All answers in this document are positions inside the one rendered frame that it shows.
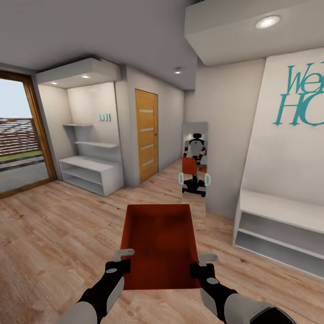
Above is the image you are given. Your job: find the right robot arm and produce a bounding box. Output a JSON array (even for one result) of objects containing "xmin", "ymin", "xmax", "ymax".
[{"xmin": 189, "ymin": 254, "xmax": 297, "ymax": 324}]

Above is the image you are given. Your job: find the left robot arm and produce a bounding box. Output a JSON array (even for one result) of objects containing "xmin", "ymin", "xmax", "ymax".
[{"xmin": 53, "ymin": 249, "xmax": 135, "ymax": 324}]

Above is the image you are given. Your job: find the storage box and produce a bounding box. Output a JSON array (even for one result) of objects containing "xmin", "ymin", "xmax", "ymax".
[{"xmin": 120, "ymin": 204, "xmax": 201, "ymax": 290}]

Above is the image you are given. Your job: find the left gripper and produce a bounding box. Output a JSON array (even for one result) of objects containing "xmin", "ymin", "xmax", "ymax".
[{"xmin": 105, "ymin": 259, "xmax": 131, "ymax": 275}]

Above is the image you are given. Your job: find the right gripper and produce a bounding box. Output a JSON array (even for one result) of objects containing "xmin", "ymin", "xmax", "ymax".
[{"xmin": 189, "ymin": 263, "xmax": 215, "ymax": 281}]

